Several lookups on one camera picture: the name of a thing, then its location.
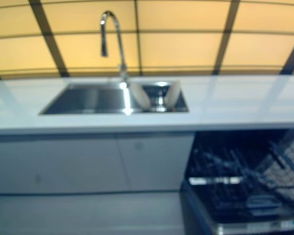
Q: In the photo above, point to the cream ceramic plate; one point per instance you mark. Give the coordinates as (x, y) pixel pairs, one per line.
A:
(139, 95)
(172, 94)

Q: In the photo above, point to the dishwasher plate rack with tines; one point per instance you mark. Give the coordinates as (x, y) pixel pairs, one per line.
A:
(223, 171)

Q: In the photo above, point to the black dish drying rack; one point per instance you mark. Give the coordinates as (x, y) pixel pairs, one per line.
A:
(154, 90)

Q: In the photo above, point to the stainless steel sink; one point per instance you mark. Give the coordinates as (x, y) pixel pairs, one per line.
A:
(88, 98)

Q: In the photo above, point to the chrome gooseneck kitchen faucet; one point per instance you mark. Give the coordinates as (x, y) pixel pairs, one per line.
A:
(104, 41)

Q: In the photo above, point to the wide white cabinet door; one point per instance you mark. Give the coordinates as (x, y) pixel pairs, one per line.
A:
(51, 164)

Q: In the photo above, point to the yellow glass window dark frame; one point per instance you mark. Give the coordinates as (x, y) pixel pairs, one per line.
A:
(174, 49)

